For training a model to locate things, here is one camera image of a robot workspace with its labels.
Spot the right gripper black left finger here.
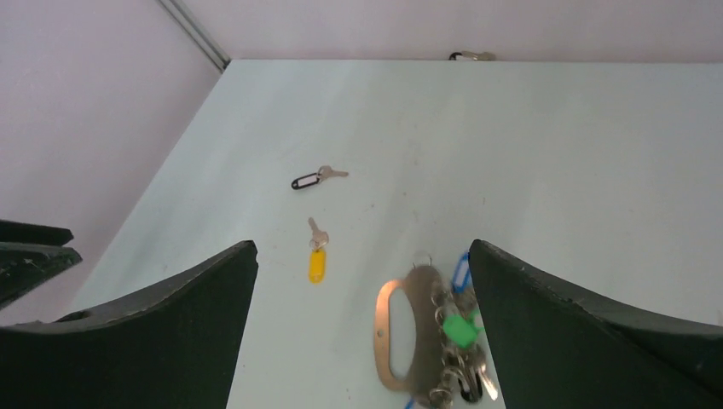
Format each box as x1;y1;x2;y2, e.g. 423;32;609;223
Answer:
1;240;258;408

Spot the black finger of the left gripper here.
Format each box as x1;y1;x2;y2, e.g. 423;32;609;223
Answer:
1;244;83;309
0;220;74;246

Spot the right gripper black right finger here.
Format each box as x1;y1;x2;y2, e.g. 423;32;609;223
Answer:
469;239;722;408

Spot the green key tag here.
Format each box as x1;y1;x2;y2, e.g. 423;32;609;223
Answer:
442;311;484;349

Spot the silver key with yellow tag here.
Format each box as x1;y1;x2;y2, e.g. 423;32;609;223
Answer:
308;217;329;251

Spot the black key tag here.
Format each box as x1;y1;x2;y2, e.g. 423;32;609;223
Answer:
291;172;321;190

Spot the yellow key tag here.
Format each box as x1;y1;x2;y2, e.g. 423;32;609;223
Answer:
308;248;327;284

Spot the silver key with black tag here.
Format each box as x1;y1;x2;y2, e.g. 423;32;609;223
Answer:
317;165;349;182

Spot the left aluminium frame post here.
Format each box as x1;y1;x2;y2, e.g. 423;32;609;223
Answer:
156;0;231;73

